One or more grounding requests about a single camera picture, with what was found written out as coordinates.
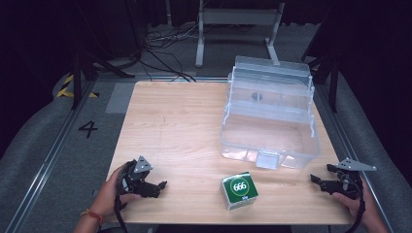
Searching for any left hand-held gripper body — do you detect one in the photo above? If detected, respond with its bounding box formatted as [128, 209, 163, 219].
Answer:
[117, 155, 162, 199]

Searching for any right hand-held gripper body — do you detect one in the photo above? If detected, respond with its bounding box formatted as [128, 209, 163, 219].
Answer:
[319, 157, 378, 200]

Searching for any green and white carton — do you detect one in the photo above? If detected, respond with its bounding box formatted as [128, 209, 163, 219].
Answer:
[220, 171, 259, 212]

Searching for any clear plastic storage box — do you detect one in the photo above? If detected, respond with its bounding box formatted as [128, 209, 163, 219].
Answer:
[219, 55, 323, 171]

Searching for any person's right hand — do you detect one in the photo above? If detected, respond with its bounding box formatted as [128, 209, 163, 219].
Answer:
[331, 179, 379, 228]

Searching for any person's left hand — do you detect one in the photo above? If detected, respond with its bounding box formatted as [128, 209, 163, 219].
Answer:
[88, 164, 142, 218]

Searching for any black metal stand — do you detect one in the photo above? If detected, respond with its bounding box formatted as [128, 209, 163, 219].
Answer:
[71, 48, 136, 111]
[300, 52, 340, 114]

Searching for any yellow and black hazard tape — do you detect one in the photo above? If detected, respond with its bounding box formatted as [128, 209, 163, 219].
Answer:
[55, 74, 100, 99]

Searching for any white metal stand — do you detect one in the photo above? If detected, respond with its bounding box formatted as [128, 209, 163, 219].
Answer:
[194, 0, 286, 70]

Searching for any grey metal pole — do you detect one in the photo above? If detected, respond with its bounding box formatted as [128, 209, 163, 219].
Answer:
[164, 0, 173, 27]

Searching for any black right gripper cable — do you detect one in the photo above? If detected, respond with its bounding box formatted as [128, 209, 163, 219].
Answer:
[343, 179, 367, 233]

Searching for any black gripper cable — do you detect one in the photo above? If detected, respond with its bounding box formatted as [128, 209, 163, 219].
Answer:
[113, 193, 129, 233]
[343, 179, 367, 233]

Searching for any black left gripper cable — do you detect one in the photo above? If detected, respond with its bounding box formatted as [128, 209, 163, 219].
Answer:
[113, 193, 129, 233]

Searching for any metal floor rail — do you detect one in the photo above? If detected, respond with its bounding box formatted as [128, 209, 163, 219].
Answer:
[4, 80, 98, 233]
[314, 83, 395, 233]

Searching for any red and yellow bracelet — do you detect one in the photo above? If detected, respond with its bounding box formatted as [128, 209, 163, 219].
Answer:
[80, 208, 105, 226]

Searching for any bundle of black floor cables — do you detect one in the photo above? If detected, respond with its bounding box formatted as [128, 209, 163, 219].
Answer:
[141, 22, 202, 83]

